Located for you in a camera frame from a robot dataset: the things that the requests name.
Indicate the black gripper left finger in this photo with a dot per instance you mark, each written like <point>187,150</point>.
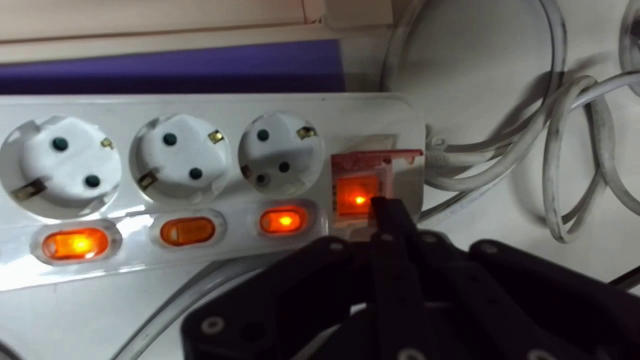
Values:
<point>300,300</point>

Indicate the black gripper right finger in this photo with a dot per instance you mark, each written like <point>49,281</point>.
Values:
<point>506,307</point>

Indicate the white power strip orange switches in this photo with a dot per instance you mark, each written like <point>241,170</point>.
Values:
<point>200,221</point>

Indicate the purple mat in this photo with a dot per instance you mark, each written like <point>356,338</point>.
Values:
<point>167,67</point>

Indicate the wooden two-compartment tray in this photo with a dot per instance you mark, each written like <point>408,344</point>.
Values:
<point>167,17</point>

